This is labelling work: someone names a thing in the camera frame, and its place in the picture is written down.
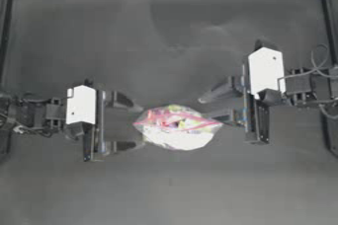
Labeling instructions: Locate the clear bag with pink zip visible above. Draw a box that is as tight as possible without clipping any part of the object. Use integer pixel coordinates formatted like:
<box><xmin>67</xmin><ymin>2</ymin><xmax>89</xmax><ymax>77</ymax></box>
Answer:
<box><xmin>133</xmin><ymin>104</ymin><xmax>225</xmax><ymax>152</ymax></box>

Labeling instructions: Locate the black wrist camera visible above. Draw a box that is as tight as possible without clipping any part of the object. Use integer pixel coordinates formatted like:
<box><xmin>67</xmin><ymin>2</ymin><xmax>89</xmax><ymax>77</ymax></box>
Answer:
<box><xmin>65</xmin><ymin>121</ymin><xmax>86</xmax><ymax>138</ymax></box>
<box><xmin>257</xmin><ymin>88</ymin><xmax>284</xmax><ymax>107</ymax></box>

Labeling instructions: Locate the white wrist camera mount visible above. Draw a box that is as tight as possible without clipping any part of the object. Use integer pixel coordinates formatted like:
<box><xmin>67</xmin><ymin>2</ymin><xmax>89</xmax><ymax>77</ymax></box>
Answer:
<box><xmin>65</xmin><ymin>84</ymin><xmax>98</xmax><ymax>125</ymax></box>
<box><xmin>248</xmin><ymin>46</ymin><xmax>286</xmax><ymax>101</ymax></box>

